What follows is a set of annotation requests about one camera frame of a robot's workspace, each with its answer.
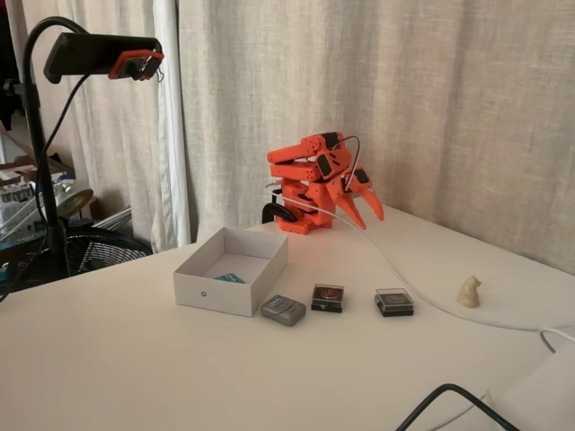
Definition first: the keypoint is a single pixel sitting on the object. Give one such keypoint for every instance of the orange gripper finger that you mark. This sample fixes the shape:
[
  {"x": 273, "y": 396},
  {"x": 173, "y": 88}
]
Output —
[
  {"x": 374, "y": 202},
  {"x": 354, "y": 211}
]

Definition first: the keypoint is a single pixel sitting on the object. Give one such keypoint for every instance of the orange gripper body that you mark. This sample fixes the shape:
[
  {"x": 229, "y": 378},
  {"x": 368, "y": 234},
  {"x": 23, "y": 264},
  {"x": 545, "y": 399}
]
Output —
[{"x": 346, "y": 194}]

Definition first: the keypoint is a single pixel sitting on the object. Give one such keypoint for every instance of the green cube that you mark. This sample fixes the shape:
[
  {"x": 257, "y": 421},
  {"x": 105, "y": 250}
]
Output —
[{"x": 230, "y": 278}]

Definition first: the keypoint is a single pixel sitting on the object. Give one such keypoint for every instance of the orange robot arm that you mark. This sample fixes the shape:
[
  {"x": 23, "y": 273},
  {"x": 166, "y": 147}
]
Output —
[{"x": 292, "y": 155}]

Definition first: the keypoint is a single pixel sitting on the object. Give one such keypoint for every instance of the white cardboard bin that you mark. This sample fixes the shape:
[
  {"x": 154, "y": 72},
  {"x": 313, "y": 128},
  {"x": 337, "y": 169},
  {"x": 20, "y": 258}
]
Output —
[{"x": 215, "y": 296}]

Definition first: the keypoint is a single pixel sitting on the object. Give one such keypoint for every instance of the black table clamp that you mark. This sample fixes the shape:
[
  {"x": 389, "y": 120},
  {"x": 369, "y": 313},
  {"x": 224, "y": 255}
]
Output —
[{"x": 276, "y": 208}]

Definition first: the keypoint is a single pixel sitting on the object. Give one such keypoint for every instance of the black case with copper coin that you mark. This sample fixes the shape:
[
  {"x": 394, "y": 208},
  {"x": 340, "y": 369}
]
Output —
[{"x": 328, "y": 297}]

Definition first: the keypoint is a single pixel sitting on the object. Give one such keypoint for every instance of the black case with dark coin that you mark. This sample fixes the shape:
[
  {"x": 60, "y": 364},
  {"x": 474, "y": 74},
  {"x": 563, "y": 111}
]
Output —
[{"x": 394, "y": 303}]

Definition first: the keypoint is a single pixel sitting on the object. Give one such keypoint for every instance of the beige linen curtain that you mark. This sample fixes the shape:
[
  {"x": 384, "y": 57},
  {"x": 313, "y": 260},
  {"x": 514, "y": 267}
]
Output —
[{"x": 404, "y": 90}]

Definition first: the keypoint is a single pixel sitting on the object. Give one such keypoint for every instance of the grey metal tin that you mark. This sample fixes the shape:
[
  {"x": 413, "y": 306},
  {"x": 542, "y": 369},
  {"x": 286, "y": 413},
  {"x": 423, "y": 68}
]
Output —
[{"x": 283, "y": 310}]

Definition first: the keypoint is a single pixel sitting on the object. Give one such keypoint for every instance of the cream animal figurine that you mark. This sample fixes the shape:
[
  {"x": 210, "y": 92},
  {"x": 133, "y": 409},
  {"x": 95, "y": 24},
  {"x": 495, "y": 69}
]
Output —
[{"x": 468, "y": 294}]

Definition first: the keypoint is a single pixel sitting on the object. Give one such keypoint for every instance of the white rack rods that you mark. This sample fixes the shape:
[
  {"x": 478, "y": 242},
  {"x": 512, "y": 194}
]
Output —
[{"x": 112, "y": 217}]

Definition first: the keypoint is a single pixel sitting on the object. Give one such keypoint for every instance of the orange-framed webcam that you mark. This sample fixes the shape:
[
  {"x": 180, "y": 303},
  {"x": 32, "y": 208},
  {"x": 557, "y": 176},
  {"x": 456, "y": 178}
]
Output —
[{"x": 130, "y": 67}]

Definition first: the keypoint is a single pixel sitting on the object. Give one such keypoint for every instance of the black fan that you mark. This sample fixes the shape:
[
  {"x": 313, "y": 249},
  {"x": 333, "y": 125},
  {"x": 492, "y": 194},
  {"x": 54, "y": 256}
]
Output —
[{"x": 96, "y": 251}]

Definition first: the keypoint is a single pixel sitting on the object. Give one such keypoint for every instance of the silver lamp head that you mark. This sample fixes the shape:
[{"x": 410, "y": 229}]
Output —
[{"x": 74, "y": 199}]

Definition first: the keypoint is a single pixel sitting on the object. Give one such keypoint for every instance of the brown cardboard box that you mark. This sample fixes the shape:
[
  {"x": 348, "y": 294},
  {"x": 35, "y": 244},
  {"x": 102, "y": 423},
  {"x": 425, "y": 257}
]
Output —
[{"x": 60, "y": 167}]

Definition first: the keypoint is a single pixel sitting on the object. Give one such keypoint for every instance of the black gooseneck stand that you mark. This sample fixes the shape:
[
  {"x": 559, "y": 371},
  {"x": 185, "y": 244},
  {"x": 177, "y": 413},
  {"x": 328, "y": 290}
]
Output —
[{"x": 40, "y": 134}]

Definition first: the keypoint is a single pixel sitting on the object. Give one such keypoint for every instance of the dark hanging garment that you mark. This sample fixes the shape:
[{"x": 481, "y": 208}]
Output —
[{"x": 6, "y": 103}]

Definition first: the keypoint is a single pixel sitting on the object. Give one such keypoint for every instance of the black camera holder bar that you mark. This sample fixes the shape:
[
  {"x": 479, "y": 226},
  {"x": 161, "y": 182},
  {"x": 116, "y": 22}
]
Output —
[{"x": 90, "y": 51}]

